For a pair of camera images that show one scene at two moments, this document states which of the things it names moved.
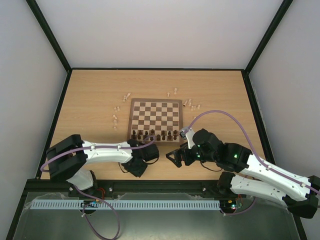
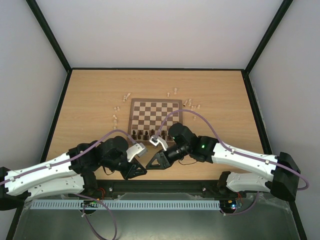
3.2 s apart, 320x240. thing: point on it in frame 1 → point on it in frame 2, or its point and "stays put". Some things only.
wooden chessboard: x=161 y=119 stays put
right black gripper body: x=180 y=155 → x=165 y=157
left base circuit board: x=90 y=203 stays put
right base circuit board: x=230 y=205 stays put
